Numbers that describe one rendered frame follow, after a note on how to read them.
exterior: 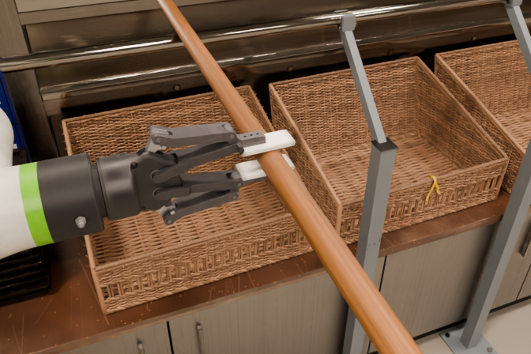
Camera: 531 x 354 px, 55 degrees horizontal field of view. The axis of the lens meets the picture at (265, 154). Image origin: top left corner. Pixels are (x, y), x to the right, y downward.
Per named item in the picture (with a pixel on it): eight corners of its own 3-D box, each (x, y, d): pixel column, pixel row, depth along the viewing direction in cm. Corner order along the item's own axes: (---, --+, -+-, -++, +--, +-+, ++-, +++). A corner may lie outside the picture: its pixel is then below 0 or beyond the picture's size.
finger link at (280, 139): (234, 144, 64) (234, 139, 64) (285, 133, 66) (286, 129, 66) (242, 157, 62) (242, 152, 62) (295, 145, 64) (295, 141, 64)
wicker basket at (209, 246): (78, 196, 155) (58, 117, 140) (252, 156, 173) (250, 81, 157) (100, 320, 118) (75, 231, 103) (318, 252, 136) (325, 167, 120)
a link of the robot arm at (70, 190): (58, 265, 56) (37, 198, 50) (54, 200, 65) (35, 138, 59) (115, 250, 57) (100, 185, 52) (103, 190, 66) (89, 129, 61)
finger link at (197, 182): (155, 191, 59) (155, 201, 60) (246, 183, 64) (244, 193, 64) (149, 172, 62) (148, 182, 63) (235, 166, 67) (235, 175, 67)
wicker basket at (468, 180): (265, 156, 173) (265, 81, 158) (405, 122, 191) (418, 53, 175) (333, 252, 136) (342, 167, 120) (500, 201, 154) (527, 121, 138)
